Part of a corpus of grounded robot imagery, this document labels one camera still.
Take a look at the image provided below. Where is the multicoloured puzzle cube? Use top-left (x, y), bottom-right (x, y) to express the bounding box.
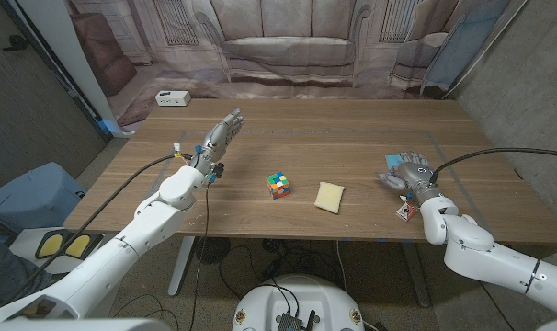
top-left (266, 171), bottom-right (291, 200)

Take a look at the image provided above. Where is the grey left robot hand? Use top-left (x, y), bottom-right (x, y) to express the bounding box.
top-left (189, 108), bottom-right (245, 178)

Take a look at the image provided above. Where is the person in dark jeans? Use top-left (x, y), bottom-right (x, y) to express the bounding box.
top-left (0, 229), bottom-right (62, 314)

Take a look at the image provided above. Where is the red white matchbox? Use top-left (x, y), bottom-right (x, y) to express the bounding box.
top-left (395, 201), bottom-right (418, 223)

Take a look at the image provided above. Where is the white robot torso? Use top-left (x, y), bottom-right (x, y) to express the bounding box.
top-left (232, 274), bottom-right (366, 331)

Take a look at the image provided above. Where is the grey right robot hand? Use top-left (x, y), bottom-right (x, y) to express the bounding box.
top-left (378, 151), bottom-right (443, 203)

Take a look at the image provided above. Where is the white power socket box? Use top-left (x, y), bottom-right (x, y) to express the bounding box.
top-left (154, 90), bottom-right (192, 108)

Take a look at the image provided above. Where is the black floor cable bundle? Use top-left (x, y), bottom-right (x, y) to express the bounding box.
top-left (218, 239), bottom-right (339, 301)

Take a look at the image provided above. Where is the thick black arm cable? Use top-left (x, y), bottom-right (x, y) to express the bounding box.
top-left (0, 154), bottom-right (192, 314)
top-left (428, 146), bottom-right (557, 185)

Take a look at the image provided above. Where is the black round floor fan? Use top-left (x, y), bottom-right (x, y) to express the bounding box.
top-left (195, 236), bottom-right (233, 265)

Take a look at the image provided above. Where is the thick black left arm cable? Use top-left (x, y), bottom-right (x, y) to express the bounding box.
top-left (0, 154), bottom-right (192, 314)

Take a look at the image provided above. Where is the printed sofa room backdrop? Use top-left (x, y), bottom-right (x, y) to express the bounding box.
top-left (64, 0), bottom-right (530, 128)

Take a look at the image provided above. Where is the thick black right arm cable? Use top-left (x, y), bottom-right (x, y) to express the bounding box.
top-left (428, 146), bottom-right (557, 185)

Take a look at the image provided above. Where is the white table leg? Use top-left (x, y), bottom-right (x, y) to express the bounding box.
top-left (167, 236), bottom-right (196, 297)

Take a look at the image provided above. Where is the grey table leg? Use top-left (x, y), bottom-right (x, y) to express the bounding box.
top-left (402, 242), bottom-right (432, 308)

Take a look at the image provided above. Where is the yellow foot pedal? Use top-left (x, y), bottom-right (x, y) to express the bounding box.
top-left (35, 233), bottom-right (64, 259)
top-left (62, 233), bottom-right (104, 258)

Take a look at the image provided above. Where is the yellow sponge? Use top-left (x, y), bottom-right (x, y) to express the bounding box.
top-left (313, 181), bottom-right (346, 215)

